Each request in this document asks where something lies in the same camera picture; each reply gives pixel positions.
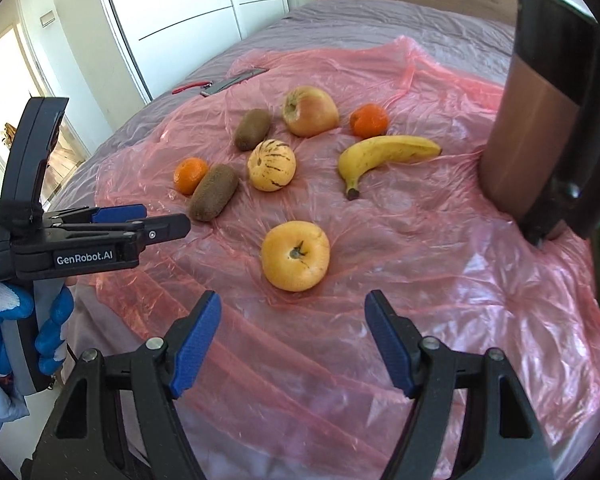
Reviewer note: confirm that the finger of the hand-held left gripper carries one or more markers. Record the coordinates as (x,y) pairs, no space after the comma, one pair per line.
(117,213)
(165,227)

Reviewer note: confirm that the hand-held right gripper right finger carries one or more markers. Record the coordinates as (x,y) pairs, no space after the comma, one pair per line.
(390,345)

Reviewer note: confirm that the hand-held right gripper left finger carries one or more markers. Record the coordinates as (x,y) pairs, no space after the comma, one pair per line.
(200,345)

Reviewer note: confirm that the orange mandarin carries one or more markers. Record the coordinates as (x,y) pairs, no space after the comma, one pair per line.
(189,175)
(369,121)

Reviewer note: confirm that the brown kiwi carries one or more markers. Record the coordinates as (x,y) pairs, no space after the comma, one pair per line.
(252,130)
(212,194)

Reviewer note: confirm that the striped pepino melon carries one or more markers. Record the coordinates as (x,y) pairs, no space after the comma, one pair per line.
(271,165)

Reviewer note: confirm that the yellow banana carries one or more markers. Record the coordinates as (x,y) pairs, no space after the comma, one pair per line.
(380,157)

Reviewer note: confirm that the person's left hand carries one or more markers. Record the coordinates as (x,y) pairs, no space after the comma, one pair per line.
(55,330)

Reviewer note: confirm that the pink plastic sheet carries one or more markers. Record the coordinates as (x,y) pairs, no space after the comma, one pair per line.
(430,260)

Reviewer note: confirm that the grey flat tool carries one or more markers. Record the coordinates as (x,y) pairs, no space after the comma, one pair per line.
(230,81)

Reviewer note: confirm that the red and yellow apple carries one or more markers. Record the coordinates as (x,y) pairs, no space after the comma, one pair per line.
(310,112)

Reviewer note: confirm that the white wardrobe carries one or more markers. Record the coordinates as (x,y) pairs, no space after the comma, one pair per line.
(180,10)

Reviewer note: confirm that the copper and black kettle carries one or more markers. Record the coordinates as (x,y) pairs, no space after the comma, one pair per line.
(525,135)

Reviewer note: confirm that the grey purple bed blanket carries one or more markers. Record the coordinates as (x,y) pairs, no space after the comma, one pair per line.
(380,20)

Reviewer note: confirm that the white wall switch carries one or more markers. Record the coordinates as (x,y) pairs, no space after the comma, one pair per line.
(47,19)

